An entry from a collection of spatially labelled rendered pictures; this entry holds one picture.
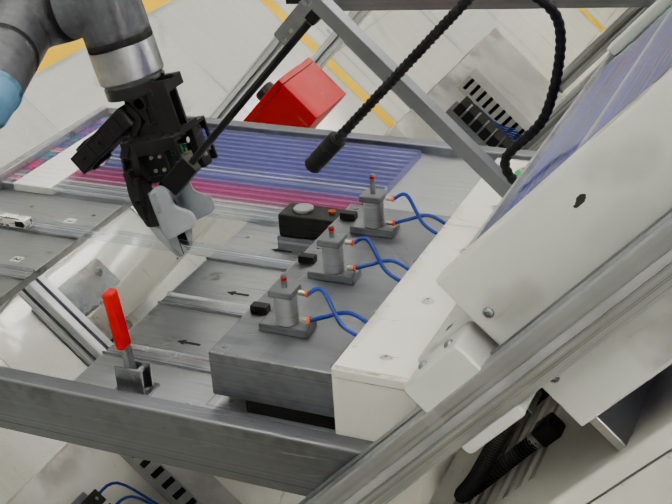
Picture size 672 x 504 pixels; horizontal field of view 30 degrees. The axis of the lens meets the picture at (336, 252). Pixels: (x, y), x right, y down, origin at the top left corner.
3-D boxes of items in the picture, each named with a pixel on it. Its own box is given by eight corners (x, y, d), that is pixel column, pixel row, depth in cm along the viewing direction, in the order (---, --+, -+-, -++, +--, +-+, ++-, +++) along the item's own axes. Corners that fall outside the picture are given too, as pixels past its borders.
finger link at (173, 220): (201, 261, 143) (178, 186, 140) (159, 266, 146) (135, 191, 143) (215, 251, 145) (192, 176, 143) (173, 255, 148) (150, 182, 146)
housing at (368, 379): (339, 498, 114) (329, 365, 108) (497, 262, 154) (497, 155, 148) (422, 516, 111) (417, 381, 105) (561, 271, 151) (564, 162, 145)
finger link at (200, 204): (221, 246, 147) (193, 175, 143) (179, 250, 149) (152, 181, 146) (233, 233, 149) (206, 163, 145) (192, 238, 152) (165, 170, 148)
